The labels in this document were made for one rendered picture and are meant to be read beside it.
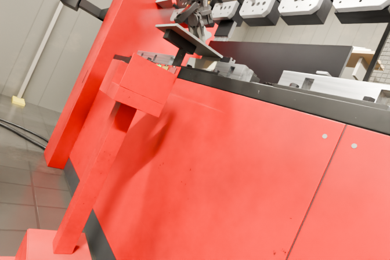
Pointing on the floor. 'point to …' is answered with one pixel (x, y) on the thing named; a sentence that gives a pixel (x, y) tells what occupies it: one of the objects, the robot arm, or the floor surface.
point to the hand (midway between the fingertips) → (198, 45)
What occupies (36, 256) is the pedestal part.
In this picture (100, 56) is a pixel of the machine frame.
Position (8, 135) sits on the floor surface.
